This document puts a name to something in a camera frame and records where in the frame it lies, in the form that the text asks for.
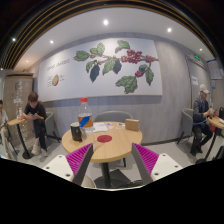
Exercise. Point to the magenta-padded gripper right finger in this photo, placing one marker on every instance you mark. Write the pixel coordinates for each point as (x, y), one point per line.
(146, 160)

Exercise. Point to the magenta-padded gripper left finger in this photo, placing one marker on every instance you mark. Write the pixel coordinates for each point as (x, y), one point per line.
(78, 160)

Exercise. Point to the clear red-capped drink bottle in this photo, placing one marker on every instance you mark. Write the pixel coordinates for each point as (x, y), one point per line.
(85, 120)

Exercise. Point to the black mug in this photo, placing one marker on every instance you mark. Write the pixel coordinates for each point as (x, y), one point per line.
(76, 131)

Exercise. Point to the flat round red coaster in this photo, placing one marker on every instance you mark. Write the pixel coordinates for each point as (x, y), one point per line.
(104, 138)

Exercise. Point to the small brown cardboard box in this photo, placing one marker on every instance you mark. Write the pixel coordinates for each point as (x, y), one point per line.
(132, 125)

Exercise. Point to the white paper sheet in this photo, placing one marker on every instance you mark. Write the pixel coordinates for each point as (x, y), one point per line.
(100, 127)

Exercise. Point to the person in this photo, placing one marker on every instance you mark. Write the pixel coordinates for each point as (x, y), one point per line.
(36, 115)
(200, 113)
(3, 123)

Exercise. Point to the small round wooden table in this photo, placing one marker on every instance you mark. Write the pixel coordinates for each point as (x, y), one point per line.
(216, 122)
(15, 121)

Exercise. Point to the small clear bottle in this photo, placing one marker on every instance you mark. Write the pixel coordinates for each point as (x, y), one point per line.
(20, 114)

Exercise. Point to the white notice sheet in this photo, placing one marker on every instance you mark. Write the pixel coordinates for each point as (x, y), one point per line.
(195, 80)

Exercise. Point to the green exit sign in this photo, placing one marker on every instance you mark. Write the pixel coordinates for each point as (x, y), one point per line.
(197, 57)

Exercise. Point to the round ceiling spotlights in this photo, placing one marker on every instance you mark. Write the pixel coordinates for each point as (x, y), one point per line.
(105, 22)

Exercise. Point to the coffee plant wall mural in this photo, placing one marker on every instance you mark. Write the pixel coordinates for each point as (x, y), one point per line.
(73, 76)

